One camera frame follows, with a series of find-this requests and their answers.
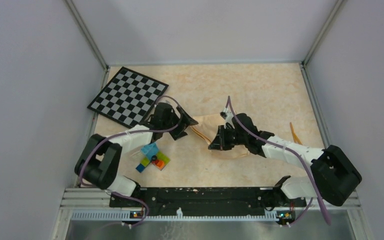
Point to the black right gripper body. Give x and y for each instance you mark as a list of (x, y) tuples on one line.
[(238, 139)]

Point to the black white checkerboard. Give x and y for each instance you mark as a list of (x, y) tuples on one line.
[(128, 97)]

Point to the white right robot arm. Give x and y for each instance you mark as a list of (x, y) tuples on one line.
[(330, 173)]

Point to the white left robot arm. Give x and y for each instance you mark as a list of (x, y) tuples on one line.
[(99, 161)]

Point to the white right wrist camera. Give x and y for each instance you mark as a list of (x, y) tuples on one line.
[(226, 114)]

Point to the colourful toy block pile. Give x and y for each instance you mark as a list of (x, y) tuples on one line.
[(152, 159)]

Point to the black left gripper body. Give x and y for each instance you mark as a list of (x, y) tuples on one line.
[(173, 118)]

